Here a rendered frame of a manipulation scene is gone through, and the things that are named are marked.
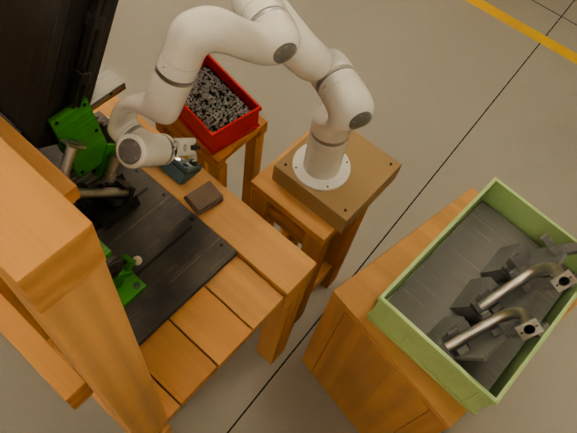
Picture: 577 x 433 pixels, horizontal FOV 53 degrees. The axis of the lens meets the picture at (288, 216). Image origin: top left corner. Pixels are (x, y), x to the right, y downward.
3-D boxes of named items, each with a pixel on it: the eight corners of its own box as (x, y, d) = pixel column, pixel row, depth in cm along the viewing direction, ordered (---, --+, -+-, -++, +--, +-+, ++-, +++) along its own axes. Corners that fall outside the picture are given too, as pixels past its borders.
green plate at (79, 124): (95, 143, 168) (68, 85, 152) (112, 155, 163) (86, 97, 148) (63, 166, 163) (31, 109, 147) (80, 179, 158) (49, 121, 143)
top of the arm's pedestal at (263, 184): (309, 134, 208) (311, 127, 205) (379, 186, 200) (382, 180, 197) (249, 186, 194) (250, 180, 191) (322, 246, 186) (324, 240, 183)
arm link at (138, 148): (135, 149, 151) (160, 172, 150) (105, 149, 138) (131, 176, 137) (153, 124, 148) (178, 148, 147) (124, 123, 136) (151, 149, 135)
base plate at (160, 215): (9, 57, 202) (8, 52, 200) (237, 254, 174) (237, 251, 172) (-104, 123, 184) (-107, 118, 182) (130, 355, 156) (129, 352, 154)
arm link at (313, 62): (340, 123, 160) (315, 82, 167) (375, 96, 156) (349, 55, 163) (238, 39, 118) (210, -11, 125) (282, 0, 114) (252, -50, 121)
